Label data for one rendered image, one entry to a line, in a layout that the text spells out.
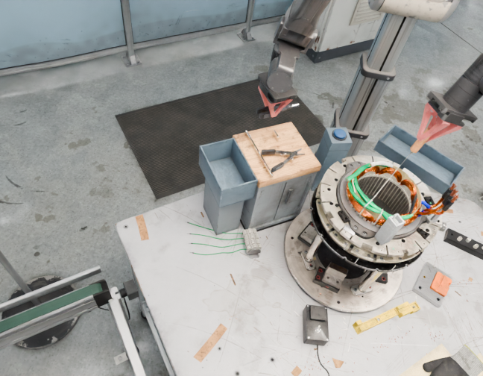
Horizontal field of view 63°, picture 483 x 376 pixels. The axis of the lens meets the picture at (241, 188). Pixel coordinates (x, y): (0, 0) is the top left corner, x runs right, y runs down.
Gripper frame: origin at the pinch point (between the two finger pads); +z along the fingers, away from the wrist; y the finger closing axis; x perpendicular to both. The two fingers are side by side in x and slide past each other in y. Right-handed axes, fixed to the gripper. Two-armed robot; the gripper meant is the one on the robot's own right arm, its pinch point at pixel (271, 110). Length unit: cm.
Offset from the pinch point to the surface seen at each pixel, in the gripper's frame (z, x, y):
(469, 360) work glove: 39, 34, 74
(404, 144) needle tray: 17, 46, 13
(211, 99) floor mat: 119, 42, -132
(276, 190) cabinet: 19.7, -1.3, 12.9
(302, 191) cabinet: 24.9, 9.2, 13.1
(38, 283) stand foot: 116, -87, -34
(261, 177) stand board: 11.8, -7.2, 12.3
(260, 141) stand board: 12.0, -1.3, -0.2
